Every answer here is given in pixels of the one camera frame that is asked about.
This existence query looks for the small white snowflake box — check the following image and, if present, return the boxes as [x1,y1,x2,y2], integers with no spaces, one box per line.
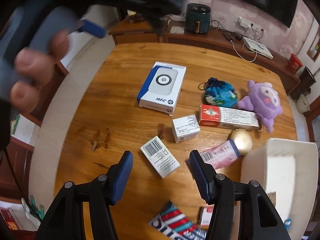
[172,114,201,143]

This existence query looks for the long red and white box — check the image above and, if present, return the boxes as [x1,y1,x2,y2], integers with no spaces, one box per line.
[199,104,260,131]

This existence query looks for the purple plush toy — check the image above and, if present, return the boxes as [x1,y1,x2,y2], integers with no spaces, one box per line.
[237,80,284,133]

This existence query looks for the white power strip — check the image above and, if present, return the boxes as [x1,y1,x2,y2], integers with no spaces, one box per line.
[235,16,264,32]

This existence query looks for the striped toothpaste box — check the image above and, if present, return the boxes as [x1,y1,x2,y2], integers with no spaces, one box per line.
[148,200,208,240]

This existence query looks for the white and green packet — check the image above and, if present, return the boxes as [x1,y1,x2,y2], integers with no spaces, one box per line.
[21,195,45,222]

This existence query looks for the white router box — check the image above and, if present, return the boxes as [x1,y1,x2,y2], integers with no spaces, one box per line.
[242,37,274,60]

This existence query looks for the white barcode box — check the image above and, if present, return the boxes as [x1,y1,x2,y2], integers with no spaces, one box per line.
[140,136,180,179]

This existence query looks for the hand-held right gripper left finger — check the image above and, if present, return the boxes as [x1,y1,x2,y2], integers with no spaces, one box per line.
[35,151,134,240]

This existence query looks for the red canister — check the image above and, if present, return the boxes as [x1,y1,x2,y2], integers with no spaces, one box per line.
[286,54,303,74]

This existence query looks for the wooden television cabinet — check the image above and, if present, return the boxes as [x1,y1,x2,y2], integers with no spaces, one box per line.
[164,20,302,95]

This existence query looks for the black braided cable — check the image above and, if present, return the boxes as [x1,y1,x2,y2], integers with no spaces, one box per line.
[5,149,33,205]

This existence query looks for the black power adapter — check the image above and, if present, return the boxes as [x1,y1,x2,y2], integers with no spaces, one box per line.
[222,31,243,42]

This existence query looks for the red book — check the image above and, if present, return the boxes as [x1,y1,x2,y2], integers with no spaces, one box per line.
[0,207,18,231]

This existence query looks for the dark green air fryer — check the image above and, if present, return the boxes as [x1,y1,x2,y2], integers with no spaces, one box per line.
[185,3,211,33]

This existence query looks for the blue drawstring pouch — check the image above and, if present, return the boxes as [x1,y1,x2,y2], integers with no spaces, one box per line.
[199,77,238,109]

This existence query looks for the white pot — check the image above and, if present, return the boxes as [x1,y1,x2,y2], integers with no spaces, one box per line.
[296,94,311,114]

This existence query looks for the wooden side cabinet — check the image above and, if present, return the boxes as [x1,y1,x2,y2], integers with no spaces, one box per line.
[109,15,165,46]

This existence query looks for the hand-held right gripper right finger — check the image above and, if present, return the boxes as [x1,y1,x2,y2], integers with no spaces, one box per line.
[188,150,292,240]

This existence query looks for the white storage bin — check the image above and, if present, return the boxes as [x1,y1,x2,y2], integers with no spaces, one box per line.
[240,138,319,238]

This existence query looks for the white cable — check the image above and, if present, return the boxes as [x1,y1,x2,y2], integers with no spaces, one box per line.
[231,27,258,62]

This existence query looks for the gold round compact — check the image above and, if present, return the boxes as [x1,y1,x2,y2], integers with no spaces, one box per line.
[230,128,252,155]

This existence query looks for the white and blue device box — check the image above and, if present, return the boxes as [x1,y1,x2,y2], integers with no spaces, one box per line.
[137,61,187,117]

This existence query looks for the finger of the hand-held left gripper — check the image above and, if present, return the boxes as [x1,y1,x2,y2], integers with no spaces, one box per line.
[79,19,107,39]

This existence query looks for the pink tube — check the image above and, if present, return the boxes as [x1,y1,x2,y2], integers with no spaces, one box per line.
[186,140,242,169]

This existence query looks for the person's left hand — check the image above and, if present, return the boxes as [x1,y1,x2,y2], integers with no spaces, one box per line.
[10,30,70,113]

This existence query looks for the small red and white box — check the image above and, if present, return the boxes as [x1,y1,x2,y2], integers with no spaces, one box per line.
[199,204,215,229]

